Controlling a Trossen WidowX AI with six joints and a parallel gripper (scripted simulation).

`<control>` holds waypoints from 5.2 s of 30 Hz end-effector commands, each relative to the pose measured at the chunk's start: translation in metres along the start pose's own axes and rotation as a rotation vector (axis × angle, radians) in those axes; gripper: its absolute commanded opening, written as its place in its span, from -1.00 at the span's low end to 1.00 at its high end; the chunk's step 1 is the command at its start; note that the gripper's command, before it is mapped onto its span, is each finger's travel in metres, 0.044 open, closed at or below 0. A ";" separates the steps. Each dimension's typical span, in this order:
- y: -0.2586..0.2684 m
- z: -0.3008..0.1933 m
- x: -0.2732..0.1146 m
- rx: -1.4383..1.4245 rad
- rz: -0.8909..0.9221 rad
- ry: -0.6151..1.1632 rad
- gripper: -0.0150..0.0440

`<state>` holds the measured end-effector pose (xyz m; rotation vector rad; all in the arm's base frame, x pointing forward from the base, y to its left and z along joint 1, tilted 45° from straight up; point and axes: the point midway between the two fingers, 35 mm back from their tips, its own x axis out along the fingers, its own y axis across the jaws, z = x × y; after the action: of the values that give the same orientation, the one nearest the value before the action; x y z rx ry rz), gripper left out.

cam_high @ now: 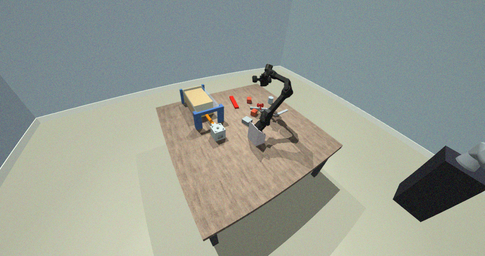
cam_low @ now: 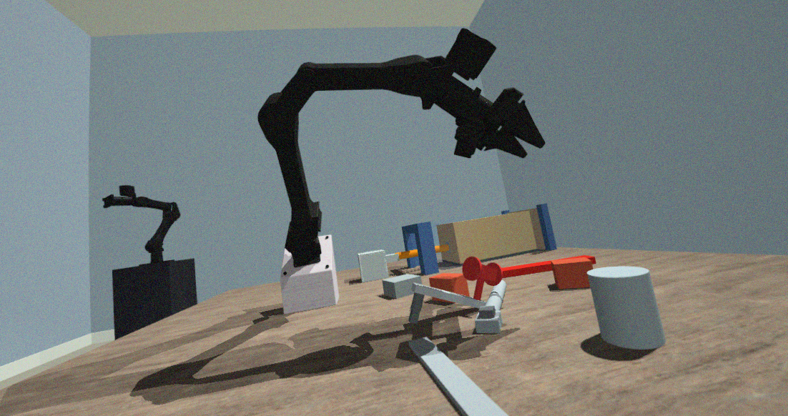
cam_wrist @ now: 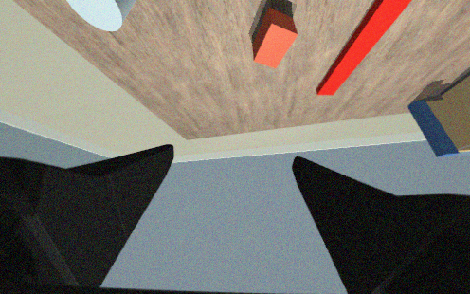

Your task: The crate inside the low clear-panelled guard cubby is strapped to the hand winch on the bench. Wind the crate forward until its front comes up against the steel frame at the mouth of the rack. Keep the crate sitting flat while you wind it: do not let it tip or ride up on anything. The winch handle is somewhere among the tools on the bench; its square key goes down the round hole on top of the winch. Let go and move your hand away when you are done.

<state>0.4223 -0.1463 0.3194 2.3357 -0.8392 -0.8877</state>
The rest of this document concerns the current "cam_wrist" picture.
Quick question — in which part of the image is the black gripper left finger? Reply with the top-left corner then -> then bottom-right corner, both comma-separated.
0,144 -> 174,287

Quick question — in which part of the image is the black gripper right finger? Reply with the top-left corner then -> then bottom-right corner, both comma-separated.
292,156 -> 470,294

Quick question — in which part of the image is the pale grey cylinder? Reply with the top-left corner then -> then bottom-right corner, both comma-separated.
67,0 -> 136,31

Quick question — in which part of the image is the red flat bar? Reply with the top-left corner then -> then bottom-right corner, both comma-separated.
316,0 -> 411,95

